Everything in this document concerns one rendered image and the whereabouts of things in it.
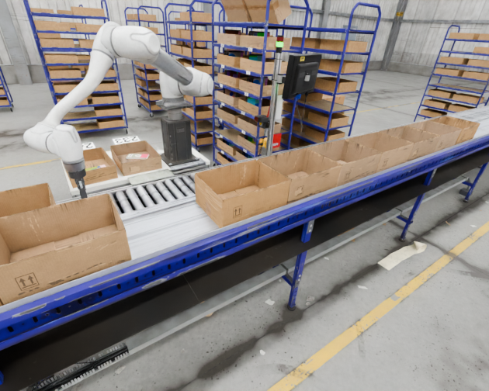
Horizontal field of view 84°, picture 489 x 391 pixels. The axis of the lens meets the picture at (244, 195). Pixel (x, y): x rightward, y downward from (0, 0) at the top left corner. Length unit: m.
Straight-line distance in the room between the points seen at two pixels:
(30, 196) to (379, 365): 2.21
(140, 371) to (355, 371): 1.24
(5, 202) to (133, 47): 1.03
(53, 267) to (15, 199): 0.82
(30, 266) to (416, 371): 2.03
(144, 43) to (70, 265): 1.00
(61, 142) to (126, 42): 0.54
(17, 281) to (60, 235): 0.32
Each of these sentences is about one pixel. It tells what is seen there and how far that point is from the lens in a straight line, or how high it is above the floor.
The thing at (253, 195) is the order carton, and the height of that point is 1.03.
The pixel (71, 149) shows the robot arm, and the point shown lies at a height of 1.18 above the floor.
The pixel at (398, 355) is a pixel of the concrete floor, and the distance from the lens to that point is 2.19.
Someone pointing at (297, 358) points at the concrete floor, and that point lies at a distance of 1.95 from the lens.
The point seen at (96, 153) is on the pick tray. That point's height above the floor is 0.81.
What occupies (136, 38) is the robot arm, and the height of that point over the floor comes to 1.62.
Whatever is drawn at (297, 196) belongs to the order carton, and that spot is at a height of 0.93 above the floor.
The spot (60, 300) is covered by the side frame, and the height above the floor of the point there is 0.90.
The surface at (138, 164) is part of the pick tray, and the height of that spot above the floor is 0.82.
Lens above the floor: 1.68
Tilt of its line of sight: 31 degrees down
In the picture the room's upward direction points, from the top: 3 degrees clockwise
